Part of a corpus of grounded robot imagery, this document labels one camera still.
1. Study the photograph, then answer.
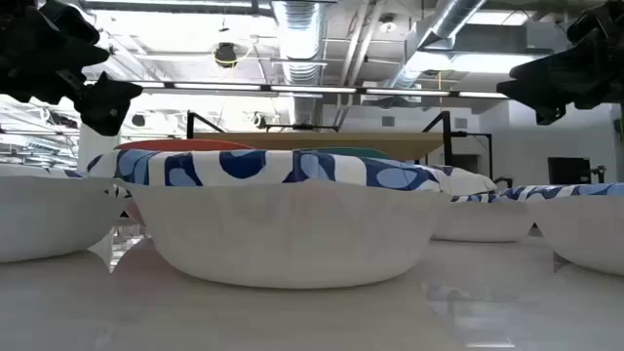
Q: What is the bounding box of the silver smooth ventilation duct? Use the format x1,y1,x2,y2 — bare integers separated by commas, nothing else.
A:
389,0,488,89

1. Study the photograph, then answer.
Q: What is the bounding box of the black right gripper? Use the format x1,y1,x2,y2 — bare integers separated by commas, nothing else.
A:
495,0,624,127

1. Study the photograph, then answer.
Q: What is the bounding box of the blue patterned paper bowl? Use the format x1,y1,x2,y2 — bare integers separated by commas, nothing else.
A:
86,148,498,290
0,163,129,264
431,190,536,244
506,181,624,278

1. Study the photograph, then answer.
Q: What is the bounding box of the silver ribbed ventilation duct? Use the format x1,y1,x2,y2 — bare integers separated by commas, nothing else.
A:
270,0,327,126

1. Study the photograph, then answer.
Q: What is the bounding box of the thin black background frame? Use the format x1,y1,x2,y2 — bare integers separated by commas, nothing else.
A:
450,130,494,180

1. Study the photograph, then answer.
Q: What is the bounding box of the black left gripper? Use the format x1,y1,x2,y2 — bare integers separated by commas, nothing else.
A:
0,0,144,137

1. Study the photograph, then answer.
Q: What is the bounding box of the black overhead camera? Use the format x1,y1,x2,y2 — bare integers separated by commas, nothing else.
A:
213,41,240,69

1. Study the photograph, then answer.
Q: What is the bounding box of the black boom camera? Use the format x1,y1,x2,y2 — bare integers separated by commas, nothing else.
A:
252,111,341,134

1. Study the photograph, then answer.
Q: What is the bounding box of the black wall monitor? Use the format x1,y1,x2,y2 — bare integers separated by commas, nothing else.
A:
547,156,593,186

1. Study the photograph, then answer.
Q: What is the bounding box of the black rail with light strips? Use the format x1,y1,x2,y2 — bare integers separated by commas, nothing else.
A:
83,80,511,100

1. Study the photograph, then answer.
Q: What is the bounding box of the teal plastic bowl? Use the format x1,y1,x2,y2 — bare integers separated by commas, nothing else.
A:
299,146,391,161

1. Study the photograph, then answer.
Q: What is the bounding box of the wooden shelf with black legs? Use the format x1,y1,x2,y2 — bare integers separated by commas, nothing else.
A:
186,110,452,167

